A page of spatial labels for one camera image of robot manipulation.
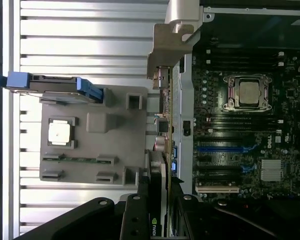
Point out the dark green motherboard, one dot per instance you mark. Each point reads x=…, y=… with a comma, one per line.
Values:
x=297, y=120

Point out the metal CPU socket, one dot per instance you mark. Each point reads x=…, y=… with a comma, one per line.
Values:
x=230, y=92

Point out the black expansion slot blue latch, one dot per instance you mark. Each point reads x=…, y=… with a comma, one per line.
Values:
x=246, y=168

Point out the hard disk with blue carrier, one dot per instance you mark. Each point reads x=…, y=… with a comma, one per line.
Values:
x=55, y=86

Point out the green RAM stick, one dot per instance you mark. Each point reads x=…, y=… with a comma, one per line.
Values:
x=80, y=159

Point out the black and silver PC case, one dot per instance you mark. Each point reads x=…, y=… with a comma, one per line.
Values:
x=186, y=105

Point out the white expansion slot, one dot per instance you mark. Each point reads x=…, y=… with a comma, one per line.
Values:
x=217, y=189

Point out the silver CPU seated in socket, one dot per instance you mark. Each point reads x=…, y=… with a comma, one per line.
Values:
x=250, y=92

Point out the loose silver CPU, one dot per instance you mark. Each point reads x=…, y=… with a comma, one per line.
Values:
x=58, y=132

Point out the silver finned chipset heat sink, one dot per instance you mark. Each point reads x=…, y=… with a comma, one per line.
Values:
x=271, y=170

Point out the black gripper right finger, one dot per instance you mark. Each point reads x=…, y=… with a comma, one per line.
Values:
x=190, y=220

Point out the grey plastic parts rack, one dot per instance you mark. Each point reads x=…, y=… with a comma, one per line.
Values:
x=102, y=145

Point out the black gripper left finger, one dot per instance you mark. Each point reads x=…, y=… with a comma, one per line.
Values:
x=136, y=220

